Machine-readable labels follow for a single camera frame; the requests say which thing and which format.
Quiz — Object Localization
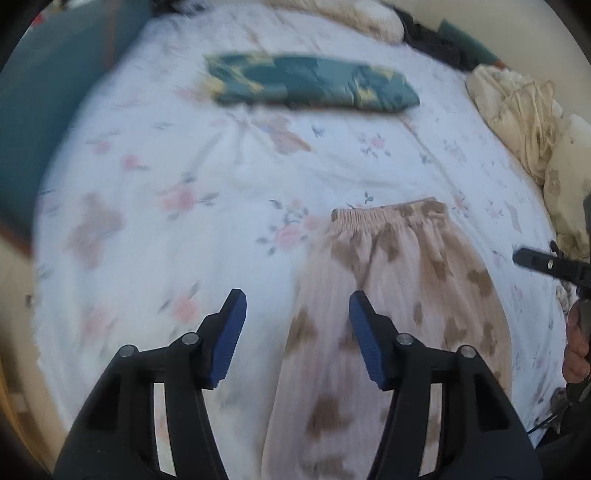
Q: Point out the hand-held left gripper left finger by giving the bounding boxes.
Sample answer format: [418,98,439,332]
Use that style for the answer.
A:
[54,288,247,480]

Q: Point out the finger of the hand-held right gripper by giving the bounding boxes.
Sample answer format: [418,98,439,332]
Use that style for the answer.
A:
[513,248,591,289]

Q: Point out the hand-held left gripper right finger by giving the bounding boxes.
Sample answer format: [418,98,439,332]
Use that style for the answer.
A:
[348,290,544,480]

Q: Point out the pink pants with brown print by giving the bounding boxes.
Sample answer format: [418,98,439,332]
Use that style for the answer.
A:
[261,197,514,480]

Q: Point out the person's right hand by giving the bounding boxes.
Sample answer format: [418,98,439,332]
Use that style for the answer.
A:
[562,305,591,384]

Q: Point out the cream crumpled blanket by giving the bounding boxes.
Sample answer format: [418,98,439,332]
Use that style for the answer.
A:
[465,64,591,268]

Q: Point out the white floral bed sheet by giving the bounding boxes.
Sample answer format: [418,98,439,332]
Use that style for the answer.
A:
[32,4,571,467]

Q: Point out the dark clothes pile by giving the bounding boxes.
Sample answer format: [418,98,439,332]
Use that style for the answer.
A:
[392,7,476,72]

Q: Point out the folded green patterned cloth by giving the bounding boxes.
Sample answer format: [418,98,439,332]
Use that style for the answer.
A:
[204,54,420,113]

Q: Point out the teal headboard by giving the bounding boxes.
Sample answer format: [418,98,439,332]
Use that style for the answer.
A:
[0,0,155,241]

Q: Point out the cream pillow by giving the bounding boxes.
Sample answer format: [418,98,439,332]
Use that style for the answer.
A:
[272,0,405,41]

